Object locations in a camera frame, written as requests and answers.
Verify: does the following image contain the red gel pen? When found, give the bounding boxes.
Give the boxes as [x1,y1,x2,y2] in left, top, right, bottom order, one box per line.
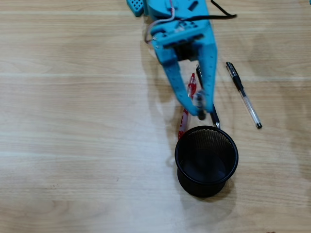
[178,73,197,141]

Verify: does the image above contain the black camera cable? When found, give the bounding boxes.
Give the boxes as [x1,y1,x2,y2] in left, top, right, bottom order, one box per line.
[178,0,238,21]

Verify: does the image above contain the clear capped black pen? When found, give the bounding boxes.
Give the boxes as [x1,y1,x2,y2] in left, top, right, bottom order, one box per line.
[225,62,263,130]

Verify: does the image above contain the black grip retractable pen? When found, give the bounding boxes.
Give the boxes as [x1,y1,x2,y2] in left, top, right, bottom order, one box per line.
[195,64,221,130]

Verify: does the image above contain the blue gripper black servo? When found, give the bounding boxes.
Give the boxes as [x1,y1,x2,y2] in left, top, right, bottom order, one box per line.
[155,20,218,117]

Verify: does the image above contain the white red servo wires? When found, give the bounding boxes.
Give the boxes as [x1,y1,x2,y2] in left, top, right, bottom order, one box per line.
[145,6,177,44]

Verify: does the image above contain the black mesh pen holder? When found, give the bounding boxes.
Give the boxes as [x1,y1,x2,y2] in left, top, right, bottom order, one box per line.
[174,125,239,199]

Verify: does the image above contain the grey grip clear pen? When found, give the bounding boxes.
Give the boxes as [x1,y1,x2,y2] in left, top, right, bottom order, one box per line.
[192,89,207,121]

